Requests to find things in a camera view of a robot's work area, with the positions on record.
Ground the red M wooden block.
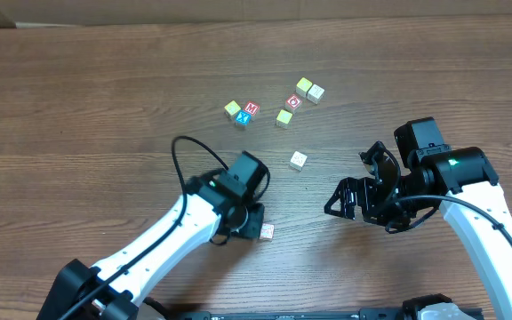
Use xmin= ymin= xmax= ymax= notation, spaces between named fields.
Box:
xmin=244 ymin=101 xmax=260 ymax=121

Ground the yellow top wooden block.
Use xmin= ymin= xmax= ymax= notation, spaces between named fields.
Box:
xmin=224 ymin=100 xmax=242 ymax=120

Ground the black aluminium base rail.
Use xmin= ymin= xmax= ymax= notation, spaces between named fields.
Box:
xmin=166 ymin=292 xmax=484 ymax=320

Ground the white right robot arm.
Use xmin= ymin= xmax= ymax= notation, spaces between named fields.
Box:
xmin=324 ymin=117 xmax=512 ymax=319

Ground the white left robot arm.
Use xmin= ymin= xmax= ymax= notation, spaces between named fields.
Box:
xmin=38 ymin=152 xmax=270 ymax=319

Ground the red C wooden block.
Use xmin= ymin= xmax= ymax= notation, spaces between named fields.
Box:
xmin=284 ymin=93 xmax=303 ymax=114

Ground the plain white far block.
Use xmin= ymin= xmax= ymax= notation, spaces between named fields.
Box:
xmin=307 ymin=84 xmax=325 ymax=105

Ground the blue X wooden block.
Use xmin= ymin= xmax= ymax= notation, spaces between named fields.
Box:
xmin=234 ymin=110 xmax=252 ymax=130

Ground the yellow top turtle block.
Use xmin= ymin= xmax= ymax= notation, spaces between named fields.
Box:
xmin=276 ymin=109 xmax=293 ymax=129

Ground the white number six block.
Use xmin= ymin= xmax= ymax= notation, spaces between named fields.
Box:
xmin=289 ymin=151 xmax=308 ymax=171

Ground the yellow top far block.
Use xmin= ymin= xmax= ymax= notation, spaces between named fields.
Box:
xmin=295 ymin=77 xmax=313 ymax=98

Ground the cardboard back wall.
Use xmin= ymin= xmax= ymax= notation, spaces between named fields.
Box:
xmin=0 ymin=0 xmax=512 ymax=28

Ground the red Y wooden block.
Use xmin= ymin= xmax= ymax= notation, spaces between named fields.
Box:
xmin=259 ymin=223 xmax=275 ymax=241

